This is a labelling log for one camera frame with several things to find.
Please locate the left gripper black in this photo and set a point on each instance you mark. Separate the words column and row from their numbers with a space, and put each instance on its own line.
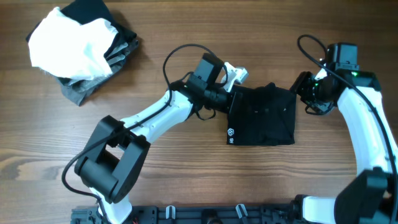
column 227, row 108

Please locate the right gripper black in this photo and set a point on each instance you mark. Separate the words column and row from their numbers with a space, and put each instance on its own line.
column 300, row 87

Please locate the black polo shirt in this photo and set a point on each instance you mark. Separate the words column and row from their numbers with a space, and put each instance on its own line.
column 263, row 116

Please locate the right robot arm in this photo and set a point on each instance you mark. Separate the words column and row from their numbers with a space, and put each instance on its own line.
column 372, row 196

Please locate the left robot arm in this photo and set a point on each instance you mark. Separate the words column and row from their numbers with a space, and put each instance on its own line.
column 113, row 158

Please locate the grey folded garment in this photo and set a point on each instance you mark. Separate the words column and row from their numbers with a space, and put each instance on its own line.
column 77, row 91

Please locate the white folded cloth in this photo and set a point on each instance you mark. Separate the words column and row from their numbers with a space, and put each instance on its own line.
column 67, row 49

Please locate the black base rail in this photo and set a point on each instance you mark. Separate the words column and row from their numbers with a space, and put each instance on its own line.
column 264, row 214

